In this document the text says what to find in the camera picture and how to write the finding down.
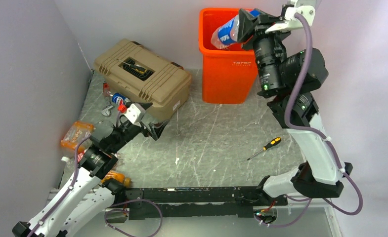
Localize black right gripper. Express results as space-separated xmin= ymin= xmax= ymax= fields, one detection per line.
xmin=236 ymin=8 xmax=292 ymax=92

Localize pepsi bottle large blue label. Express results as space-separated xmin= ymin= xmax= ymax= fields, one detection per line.
xmin=207 ymin=8 xmax=240 ymax=50

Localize large orange bottle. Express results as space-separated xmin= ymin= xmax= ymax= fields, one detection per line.
xmin=60 ymin=120 xmax=94 ymax=157

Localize red label clear bottle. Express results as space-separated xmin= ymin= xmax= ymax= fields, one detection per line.
xmin=61 ymin=153 xmax=84 ymax=163

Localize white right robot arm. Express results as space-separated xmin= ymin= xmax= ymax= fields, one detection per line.
xmin=237 ymin=4 xmax=353 ymax=205

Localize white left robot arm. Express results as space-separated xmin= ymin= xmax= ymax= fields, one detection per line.
xmin=12 ymin=102 xmax=168 ymax=237

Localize orange plastic bin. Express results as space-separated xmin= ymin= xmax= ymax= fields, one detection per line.
xmin=198 ymin=7 xmax=258 ymax=104

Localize screwdriver in toolbox lid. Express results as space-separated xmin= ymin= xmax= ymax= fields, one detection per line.
xmin=122 ymin=59 xmax=154 ymax=81

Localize tan plastic toolbox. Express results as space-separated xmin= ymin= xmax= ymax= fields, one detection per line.
xmin=93 ymin=39 xmax=192 ymax=120

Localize yellow black screwdriver on table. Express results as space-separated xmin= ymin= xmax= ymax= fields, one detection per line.
xmin=247 ymin=137 xmax=281 ymax=160

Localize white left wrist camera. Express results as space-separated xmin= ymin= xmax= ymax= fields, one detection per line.
xmin=118 ymin=103 xmax=146 ymax=125

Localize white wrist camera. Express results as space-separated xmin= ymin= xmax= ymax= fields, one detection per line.
xmin=265 ymin=0 xmax=317 ymax=33
xmin=118 ymin=103 xmax=146 ymax=125

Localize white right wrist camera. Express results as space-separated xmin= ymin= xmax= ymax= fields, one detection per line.
xmin=265 ymin=0 xmax=317 ymax=33

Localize red handled pliers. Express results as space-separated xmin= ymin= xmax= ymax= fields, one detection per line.
xmin=103 ymin=82 xmax=110 ymax=94

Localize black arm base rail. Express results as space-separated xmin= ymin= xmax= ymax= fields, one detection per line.
xmin=110 ymin=186 xmax=288 ymax=220

